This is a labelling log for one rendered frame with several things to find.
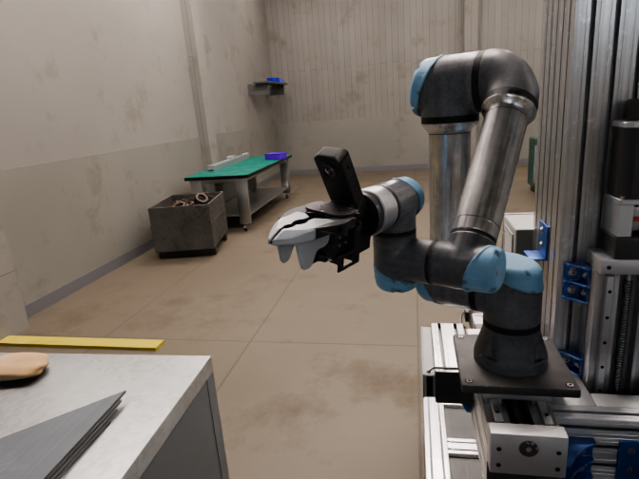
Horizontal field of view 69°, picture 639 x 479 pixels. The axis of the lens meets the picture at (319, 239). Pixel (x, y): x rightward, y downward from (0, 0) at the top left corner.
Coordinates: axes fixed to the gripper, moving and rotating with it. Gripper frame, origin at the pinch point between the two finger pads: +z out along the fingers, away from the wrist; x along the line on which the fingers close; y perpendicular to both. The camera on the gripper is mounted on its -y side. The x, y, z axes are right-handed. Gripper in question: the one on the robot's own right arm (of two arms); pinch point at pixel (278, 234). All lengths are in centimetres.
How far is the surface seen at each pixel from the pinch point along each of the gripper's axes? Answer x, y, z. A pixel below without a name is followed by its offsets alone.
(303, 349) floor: 134, 166, -180
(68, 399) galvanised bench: 53, 48, 6
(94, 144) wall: 463, 70, -226
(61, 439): 38, 44, 14
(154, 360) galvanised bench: 51, 48, -13
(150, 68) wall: 536, -7, -355
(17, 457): 40, 44, 21
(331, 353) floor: 114, 163, -185
